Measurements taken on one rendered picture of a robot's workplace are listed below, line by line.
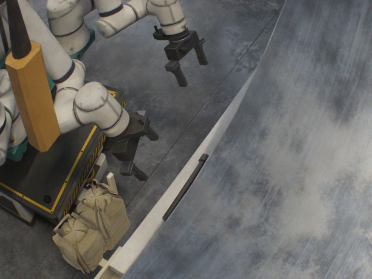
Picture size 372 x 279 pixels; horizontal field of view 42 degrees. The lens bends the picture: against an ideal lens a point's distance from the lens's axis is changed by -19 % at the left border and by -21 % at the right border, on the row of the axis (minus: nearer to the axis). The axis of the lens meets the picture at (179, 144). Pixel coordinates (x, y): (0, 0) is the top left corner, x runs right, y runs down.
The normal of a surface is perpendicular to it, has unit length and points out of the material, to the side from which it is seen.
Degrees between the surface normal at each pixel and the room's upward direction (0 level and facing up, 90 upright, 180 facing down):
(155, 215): 0
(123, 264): 0
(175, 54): 83
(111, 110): 70
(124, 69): 0
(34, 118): 90
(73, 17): 90
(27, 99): 90
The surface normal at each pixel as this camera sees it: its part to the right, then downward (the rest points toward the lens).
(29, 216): 0.92, 0.31
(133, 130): -0.44, -0.50
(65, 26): 0.15, 0.82
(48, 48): 0.66, 0.43
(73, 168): -0.02, -0.56
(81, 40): 0.76, 0.22
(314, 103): -0.25, -0.22
